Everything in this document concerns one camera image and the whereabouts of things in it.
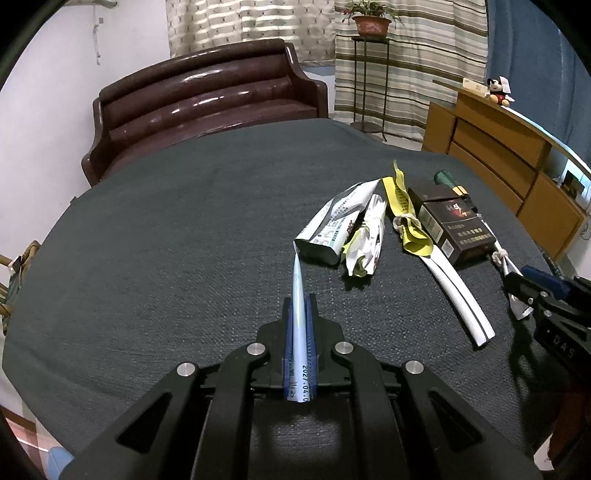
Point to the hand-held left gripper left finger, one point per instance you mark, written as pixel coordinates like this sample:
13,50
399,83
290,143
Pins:
288,337

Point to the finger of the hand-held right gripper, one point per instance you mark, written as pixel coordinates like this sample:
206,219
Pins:
547,281
524,288

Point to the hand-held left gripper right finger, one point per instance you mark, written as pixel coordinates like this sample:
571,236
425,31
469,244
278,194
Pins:
313,337

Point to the light blue wrapper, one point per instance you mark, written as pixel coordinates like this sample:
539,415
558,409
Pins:
300,350

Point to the white knotted wrapper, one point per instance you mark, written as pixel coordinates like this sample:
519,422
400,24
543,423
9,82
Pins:
519,307

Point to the white curved plastic strip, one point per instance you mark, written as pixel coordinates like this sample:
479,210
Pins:
461,300

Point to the black cigarette box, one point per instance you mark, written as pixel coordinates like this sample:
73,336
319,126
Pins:
457,230

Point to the white green squeezed tube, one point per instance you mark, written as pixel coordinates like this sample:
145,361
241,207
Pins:
328,230

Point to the white paper wrapper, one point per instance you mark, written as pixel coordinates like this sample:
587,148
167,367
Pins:
369,230

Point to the small green bottle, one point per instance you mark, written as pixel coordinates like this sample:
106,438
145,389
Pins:
445,177

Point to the yellow wrapper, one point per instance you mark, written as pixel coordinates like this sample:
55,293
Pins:
399,196

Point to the small brown box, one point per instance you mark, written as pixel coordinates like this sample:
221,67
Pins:
572,181

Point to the wooden cabinet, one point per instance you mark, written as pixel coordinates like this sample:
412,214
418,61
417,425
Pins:
498,147

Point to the mouse plush toy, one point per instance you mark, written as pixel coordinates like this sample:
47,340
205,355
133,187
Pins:
498,94

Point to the white paper tag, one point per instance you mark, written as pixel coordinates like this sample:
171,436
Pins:
504,84

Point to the beige cardboard box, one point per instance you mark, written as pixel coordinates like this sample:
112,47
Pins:
473,87

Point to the blue curtain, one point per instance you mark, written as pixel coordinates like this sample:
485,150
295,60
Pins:
531,55

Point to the striped curtain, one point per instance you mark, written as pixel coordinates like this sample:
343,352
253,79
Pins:
425,69

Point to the brown leather sofa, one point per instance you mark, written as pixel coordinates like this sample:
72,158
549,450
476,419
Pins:
207,101

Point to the black metal plant stand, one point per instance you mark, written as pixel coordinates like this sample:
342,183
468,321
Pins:
364,83

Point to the light blue object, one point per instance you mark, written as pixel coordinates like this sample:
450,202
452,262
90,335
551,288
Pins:
60,464

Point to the wicker basket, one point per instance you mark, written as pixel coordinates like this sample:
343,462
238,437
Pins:
16,286

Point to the potted plant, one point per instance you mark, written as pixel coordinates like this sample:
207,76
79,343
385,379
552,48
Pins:
371,25

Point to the beige patterned curtain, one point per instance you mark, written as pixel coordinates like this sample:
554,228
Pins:
249,27

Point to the white air conditioner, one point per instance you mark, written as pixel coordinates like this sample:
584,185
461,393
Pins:
99,2

